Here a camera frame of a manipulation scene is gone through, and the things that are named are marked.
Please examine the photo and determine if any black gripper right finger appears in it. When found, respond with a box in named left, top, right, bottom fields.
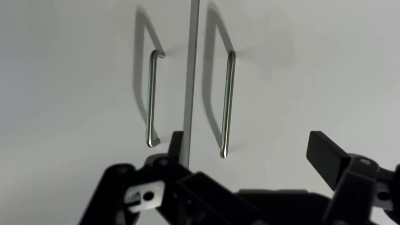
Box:
left=305, top=130, right=400, bottom=225

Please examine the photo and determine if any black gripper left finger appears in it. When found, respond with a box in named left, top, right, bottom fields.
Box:
left=79, top=130, right=251, bottom=225

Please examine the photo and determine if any metal cabinet door handle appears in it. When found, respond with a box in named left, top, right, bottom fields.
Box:
left=219, top=49, right=237, bottom=160
left=144, top=49, right=166, bottom=149

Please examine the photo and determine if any white cabinet door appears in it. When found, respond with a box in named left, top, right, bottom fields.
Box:
left=187, top=0, right=400, bottom=225
left=0, top=0, right=194, bottom=225

